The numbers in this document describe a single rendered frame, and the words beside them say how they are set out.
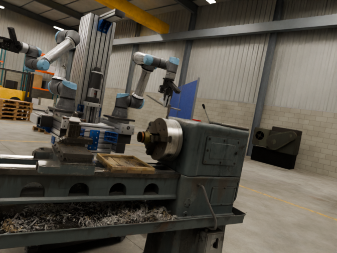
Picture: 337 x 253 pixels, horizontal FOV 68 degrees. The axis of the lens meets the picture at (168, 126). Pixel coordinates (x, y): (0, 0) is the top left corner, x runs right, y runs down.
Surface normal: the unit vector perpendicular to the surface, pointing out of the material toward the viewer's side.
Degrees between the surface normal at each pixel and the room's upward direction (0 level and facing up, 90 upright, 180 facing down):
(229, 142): 90
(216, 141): 90
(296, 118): 90
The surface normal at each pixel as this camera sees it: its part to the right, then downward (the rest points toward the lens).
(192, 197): 0.50, 0.14
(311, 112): -0.66, -0.08
